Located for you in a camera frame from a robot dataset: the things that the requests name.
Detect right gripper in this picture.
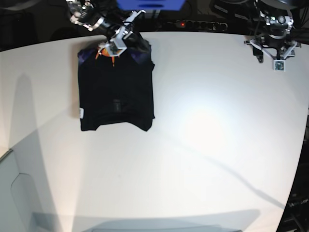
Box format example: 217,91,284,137
98,10,146,50

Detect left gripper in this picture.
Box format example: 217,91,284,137
243,34,301,63

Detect black T-shirt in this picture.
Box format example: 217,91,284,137
78,45,155,131

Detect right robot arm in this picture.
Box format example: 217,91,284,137
66,0,150,57

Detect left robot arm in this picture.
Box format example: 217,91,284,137
244,0,309,71

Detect blue plastic box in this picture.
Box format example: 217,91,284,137
116,0,186,11

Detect black power strip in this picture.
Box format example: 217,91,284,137
167,20,228,32

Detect black equipment case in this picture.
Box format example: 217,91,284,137
278,163,309,232

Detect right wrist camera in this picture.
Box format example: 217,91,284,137
105,41,127,57

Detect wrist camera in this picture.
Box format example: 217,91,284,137
273,60,285,72
105,41,127,57

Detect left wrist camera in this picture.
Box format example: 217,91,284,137
273,60,285,72

